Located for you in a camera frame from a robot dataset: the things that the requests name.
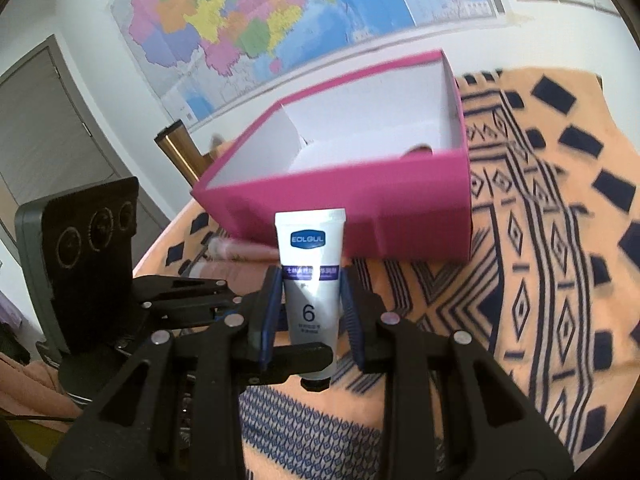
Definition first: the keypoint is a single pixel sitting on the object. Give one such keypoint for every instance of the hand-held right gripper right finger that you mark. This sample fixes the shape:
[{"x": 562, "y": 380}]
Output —
[{"x": 352, "y": 320}]

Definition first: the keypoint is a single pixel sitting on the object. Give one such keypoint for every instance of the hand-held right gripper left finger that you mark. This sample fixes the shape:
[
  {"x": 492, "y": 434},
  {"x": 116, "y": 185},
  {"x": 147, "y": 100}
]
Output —
[{"x": 267, "y": 320}]

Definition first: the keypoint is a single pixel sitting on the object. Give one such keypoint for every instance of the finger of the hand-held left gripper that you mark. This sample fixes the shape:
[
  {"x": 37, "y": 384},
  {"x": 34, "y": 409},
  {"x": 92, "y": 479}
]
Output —
[
  {"x": 190, "y": 292},
  {"x": 305, "y": 355}
]

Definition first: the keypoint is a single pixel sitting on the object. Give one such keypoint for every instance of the pink tube with white cap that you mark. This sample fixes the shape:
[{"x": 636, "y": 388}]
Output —
[{"x": 240, "y": 249}]

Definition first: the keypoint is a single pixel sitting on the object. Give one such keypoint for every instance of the white tube with purple label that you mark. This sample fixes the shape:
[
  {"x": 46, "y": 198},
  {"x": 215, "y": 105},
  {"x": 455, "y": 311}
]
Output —
[{"x": 310, "y": 240}]

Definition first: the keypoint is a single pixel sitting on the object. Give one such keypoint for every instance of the pink cardboard box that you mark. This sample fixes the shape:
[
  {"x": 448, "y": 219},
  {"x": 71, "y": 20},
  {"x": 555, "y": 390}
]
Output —
[{"x": 400, "y": 195}]

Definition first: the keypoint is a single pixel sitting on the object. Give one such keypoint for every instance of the person's left forearm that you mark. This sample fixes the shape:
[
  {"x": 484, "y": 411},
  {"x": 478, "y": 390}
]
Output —
[{"x": 30, "y": 385}]

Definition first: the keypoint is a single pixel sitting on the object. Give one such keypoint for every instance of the flat pink carton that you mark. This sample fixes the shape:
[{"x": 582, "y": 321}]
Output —
[{"x": 225, "y": 268}]

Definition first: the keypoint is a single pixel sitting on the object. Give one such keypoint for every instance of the grey door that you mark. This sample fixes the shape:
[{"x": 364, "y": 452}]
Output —
[{"x": 50, "y": 135}]

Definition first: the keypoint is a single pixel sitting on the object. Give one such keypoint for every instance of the gold thermos bottle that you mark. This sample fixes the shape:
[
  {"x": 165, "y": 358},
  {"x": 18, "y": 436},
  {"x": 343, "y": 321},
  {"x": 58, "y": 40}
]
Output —
[{"x": 185, "y": 155}]

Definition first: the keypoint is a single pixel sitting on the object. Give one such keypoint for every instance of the orange patterned blanket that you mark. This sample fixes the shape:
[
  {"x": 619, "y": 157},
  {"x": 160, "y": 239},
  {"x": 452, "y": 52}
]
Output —
[{"x": 525, "y": 210}]

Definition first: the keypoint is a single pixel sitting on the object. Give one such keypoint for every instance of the colourful wall map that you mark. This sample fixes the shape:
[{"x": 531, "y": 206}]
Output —
[{"x": 250, "y": 20}]

